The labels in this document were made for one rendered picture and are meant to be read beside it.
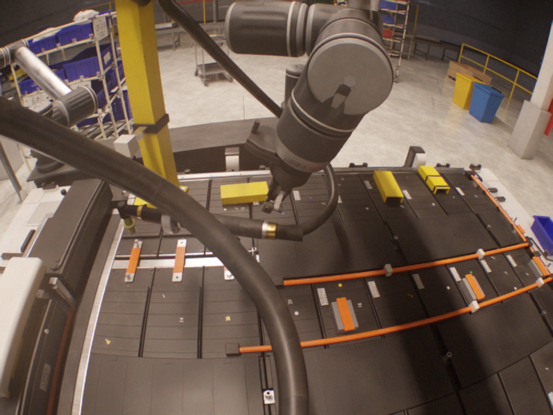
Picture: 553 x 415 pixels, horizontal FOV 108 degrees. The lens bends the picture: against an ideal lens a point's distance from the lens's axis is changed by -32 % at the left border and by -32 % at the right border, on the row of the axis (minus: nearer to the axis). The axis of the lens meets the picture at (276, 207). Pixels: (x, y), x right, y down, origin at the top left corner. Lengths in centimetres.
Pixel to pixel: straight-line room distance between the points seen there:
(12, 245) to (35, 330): 85
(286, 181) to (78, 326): 66
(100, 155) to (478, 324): 88
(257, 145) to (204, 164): 117
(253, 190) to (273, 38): 59
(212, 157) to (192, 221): 131
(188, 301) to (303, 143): 50
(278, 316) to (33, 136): 27
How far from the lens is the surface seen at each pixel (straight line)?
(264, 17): 53
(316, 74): 36
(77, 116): 185
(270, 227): 67
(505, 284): 106
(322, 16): 52
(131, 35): 56
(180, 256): 86
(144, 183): 28
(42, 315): 78
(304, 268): 79
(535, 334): 102
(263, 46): 54
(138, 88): 58
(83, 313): 87
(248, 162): 165
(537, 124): 532
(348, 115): 39
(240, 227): 68
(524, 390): 91
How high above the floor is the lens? 164
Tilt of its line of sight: 41 degrees down
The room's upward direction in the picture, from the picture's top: 2 degrees clockwise
